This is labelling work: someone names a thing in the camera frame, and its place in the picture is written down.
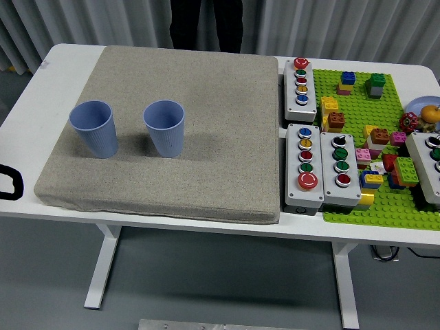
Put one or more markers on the small white card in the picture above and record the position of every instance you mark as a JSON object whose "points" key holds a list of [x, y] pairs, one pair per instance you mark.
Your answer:
{"points": [[377, 167]]}

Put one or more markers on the grey selector switch control box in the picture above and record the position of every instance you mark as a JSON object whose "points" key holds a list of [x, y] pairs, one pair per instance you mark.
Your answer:
{"points": [[330, 192]]}

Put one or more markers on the pink building block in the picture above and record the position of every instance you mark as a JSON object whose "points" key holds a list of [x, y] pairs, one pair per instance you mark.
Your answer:
{"points": [[362, 155]]}

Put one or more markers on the green grey block stack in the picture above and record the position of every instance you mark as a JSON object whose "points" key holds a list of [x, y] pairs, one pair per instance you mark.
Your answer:
{"points": [[377, 79]]}

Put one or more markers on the clear yellow building block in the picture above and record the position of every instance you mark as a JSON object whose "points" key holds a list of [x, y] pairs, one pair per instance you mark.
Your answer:
{"points": [[366, 198]]}

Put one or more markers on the brown white pink block stack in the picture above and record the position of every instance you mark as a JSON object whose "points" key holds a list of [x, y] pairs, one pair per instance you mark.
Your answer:
{"points": [[379, 135]]}

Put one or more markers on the light blue plate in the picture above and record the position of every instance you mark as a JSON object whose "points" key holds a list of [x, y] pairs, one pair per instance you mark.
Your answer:
{"points": [[421, 102]]}

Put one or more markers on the magenta building block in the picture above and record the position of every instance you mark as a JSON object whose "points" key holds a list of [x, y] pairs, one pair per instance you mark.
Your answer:
{"points": [[398, 138]]}

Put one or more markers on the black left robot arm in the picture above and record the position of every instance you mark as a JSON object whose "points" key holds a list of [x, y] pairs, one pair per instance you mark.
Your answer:
{"points": [[17, 178]]}

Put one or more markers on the grey-brown fabric mat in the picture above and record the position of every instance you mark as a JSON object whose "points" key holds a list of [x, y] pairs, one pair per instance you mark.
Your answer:
{"points": [[213, 144]]}

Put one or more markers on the green orange blue block stack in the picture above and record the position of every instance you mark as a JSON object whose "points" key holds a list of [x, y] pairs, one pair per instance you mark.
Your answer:
{"points": [[405, 168]]}

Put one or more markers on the blue ribbed cup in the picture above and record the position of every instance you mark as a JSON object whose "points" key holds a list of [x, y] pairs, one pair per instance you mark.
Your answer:
{"points": [[96, 137], [165, 137]]}

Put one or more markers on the person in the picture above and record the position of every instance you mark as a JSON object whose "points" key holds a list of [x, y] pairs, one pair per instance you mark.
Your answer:
{"points": [[185, 24]]}

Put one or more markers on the red building block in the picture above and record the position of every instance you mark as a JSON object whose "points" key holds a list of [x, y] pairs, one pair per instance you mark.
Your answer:
{"points": [[389, 161]]}

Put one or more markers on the white pleated curtain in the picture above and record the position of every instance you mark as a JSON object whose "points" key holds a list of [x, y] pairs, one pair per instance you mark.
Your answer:
{"points": [[309, 27]]}

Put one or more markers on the brown yellow block stack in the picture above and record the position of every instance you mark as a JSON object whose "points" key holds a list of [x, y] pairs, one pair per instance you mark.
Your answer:
{"points": [[336, 119]]}

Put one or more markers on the blue yellow pink block stack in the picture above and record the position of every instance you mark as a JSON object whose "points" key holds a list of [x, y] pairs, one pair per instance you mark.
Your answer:
{"points": [[348, 78]]}

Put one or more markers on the red valve handwheel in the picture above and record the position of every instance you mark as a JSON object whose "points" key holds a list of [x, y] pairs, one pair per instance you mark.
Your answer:
{"points": [[408, 120]]}

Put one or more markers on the white table leg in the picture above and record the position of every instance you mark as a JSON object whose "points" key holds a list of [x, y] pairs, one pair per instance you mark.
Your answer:
{"points": [[103, 268], [345, 292]]}

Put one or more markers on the green building baseplate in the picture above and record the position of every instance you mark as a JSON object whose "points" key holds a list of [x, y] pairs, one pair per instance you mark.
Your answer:
{"points": [[357, 106]]}

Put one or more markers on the white power strip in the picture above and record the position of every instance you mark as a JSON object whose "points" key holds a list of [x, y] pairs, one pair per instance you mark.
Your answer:
{"points": [[385, 254]]}

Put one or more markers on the orange fruit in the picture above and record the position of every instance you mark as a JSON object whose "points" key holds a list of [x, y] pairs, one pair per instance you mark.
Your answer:
{"points": [[429, 113]]}

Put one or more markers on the grey five-button control box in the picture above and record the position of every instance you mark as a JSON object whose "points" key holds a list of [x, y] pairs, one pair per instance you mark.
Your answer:
{"points": [[293, 165], [306, 110]]}

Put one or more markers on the small brown lumpy object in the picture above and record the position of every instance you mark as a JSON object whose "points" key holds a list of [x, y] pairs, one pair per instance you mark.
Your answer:
{"points": [[428, 127]]}

